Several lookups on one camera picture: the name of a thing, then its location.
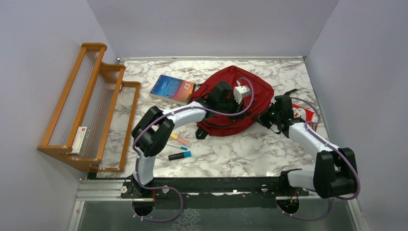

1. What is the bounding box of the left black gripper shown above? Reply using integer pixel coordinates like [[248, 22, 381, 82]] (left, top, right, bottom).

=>
[[217, 94, 246, 122]]

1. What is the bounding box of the red backpack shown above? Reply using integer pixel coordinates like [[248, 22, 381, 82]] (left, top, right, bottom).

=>
[[189, 65, 299, 140]]

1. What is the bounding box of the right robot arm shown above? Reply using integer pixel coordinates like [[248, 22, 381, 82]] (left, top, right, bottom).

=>
[[254, 95, 361, 200]]

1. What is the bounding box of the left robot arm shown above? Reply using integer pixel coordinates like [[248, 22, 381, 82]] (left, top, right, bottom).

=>
[[132, 77, 255, 198]]

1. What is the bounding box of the yellow orange highlighter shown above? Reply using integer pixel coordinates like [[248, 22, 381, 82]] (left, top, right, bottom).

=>
[[170, 133, 191, 147]]

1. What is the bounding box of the blue paperback book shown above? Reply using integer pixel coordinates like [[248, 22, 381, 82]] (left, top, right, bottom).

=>
[[149, 75, 196, 105]]

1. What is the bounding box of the blue white pen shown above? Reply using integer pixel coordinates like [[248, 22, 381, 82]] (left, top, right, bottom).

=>
[[166, 143, 188, 150]]

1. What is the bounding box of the black blue highlighter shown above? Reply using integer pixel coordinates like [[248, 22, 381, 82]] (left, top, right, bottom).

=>
[[168, 151, 191, 161]]

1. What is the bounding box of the wooden rack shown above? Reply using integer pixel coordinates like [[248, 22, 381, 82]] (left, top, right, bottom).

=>
[[37, 42, 141, 173]]

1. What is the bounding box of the white red box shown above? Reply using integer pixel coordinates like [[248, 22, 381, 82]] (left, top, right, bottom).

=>
[[70, 127, 91, 156]]

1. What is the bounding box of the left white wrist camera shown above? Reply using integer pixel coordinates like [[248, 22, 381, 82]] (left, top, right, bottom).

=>
[[233, 86, 251, 104]]

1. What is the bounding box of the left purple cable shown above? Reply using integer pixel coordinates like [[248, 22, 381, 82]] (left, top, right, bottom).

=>
[[132, 77, 255, 222]]

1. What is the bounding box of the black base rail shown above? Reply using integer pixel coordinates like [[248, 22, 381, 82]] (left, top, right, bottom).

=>
[[120, 177, 308, 209]]

